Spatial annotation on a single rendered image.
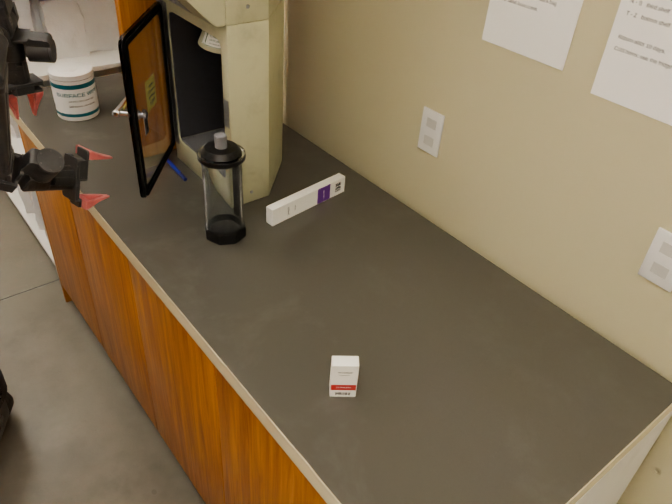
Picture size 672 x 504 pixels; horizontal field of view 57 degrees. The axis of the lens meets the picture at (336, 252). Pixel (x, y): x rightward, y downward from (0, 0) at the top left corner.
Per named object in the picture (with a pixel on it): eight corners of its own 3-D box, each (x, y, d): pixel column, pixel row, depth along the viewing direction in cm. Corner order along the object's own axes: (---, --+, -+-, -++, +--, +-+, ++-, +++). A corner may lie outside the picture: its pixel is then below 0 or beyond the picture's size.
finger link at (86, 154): (119, 151, 145) (81, 151, 138) (117, 180, 147) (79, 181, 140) (104, 144, 149) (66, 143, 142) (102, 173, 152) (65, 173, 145)
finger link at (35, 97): (48, 117, 163) (42, 83, 158) (21, 124, 159) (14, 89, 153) (37, 108, 167) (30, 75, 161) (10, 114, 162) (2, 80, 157)
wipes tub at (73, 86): (91, 101, 207) (83, 57, 198) (106, 116, 199) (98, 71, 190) (51, 110, 200) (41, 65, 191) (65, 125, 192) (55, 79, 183)
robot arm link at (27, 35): (-4, 4, 147) (-11, 25, 142) (48, 7, 149) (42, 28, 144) (10, 46, 156) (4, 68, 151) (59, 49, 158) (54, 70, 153)
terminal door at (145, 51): (175, 144, 177) (160, -1, 152) (144, 201, 152) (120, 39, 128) (172, 144, 177) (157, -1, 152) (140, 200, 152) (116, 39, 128)
